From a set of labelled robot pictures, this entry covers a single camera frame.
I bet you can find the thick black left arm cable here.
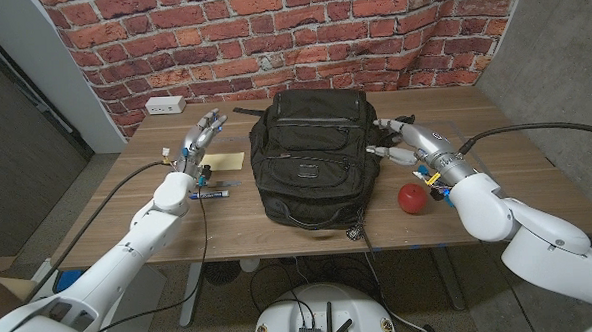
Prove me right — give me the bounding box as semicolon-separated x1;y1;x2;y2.
18;159;183;304

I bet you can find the brick print backdrop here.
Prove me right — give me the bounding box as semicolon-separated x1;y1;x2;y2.
38;0;535;143

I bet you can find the blue dry erase marker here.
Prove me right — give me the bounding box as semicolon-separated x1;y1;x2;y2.
188;189;230;201

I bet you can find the black backpack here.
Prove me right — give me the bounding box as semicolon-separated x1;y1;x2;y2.
231;83;421;237

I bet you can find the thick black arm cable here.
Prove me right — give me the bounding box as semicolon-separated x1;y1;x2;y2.
18;159;183;304
456;119;592;156

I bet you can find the black round floor disc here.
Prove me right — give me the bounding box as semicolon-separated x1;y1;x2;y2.
202;260;242;286

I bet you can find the red ball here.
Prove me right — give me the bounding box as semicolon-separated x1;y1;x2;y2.
396;181;429;216

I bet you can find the grey table leg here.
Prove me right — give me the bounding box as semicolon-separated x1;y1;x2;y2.
432;246;468;314

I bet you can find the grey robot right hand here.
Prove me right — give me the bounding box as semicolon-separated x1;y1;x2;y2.
364;113;463;172

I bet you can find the yellow sticky note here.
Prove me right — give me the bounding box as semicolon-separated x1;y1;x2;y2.
198;151;246;172

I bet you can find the blue floor mat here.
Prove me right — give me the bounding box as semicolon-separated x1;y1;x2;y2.
53;268;85;293

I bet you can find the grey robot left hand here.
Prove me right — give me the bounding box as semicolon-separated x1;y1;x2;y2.
172;107;231;180

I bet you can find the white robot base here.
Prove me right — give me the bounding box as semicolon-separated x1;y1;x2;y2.
249;279;398;332

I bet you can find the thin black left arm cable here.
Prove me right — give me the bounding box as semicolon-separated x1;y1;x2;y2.
74;177;215;332

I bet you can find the white table leg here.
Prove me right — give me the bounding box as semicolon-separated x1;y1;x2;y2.
176;261;207;328

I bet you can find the red-handled knife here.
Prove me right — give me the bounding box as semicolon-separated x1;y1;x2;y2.
207;178;243;190

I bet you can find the brown cardboard box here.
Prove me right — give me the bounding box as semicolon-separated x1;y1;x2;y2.
0;261;39;330

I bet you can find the metal keychain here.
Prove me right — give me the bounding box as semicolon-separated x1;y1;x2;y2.
346;222;365;243

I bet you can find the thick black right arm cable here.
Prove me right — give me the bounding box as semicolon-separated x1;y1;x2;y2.
456;119;592;156

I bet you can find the white power strip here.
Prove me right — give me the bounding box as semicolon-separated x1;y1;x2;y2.
144;95;188;117

